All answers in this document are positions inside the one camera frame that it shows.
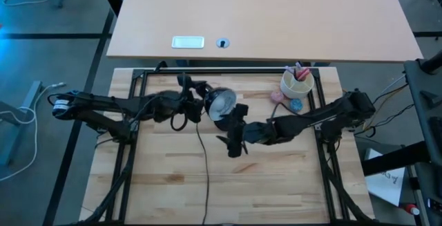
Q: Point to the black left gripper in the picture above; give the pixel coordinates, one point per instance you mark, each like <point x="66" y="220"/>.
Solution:
<point x="191" y="108"/>

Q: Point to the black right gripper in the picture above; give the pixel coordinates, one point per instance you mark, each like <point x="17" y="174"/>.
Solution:
<point x="257" y="132"/>

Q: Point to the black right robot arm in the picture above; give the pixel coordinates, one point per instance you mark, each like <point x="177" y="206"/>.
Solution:
<point x="310" y="119"/>

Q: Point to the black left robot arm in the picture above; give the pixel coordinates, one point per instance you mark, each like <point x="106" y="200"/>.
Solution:
<point x="103" y="100"/>

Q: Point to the pink patterned small bowl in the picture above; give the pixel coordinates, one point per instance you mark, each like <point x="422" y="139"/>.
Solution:
<point x="276" y="96"/>

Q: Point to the blue patterned small bowl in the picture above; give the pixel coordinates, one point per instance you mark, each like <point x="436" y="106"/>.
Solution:
<point x="296" y="104"/>

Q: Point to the white ribbed pen holder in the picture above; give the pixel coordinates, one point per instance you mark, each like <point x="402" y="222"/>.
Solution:
<point x="293" y="89"/>

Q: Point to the black pen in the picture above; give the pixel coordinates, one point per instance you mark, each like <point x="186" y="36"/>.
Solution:
<point x="296" y="75"/>

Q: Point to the purple pen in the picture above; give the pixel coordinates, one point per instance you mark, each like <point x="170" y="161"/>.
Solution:
<point x="290" y="69"/>

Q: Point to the red pen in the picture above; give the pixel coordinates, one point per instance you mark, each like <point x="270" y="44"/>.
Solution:
<point x="304" y="74"/>

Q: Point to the light wooden desk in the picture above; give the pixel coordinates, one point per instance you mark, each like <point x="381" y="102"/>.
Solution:
<point x="276" y="11"/>

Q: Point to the white paper sheet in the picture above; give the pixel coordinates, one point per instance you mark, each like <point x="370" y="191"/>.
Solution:
<point x="383" y="184"/>

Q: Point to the dark grey equipment stand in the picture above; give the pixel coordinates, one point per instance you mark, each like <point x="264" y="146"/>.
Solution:
<point x="423" y="91"/>

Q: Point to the grey metal desk leg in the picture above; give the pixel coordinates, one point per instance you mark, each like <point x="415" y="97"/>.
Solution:
<point x="17" y="139"/>

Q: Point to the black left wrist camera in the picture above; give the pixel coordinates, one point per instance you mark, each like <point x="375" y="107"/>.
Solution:
<point x="184" y="81"/>

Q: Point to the black aluminium table frame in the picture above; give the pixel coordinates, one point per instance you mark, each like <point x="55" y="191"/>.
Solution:
<point x="241" y="70"/>

